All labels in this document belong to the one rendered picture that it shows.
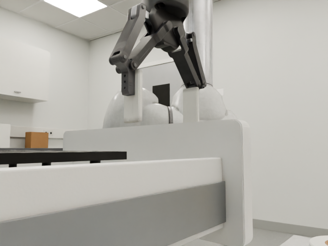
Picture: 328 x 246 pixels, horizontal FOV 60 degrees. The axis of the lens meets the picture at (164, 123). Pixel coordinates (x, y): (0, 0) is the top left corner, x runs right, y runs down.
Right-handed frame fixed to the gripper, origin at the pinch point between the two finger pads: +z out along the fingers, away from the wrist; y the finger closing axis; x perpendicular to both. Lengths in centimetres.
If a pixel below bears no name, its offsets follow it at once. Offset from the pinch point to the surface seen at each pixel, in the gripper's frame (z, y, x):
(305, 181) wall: 36, -292, -55
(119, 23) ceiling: -190, -242, -296
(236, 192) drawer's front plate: 8.5, 10.1, 16.5
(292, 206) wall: 64, -290, -69
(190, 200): 8.6, 15.5, 15.5
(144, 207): 8.4, 20.3, 15.5
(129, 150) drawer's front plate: 4.9, 10.1, 3.0
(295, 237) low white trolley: 18.7, -16.2, 13.4
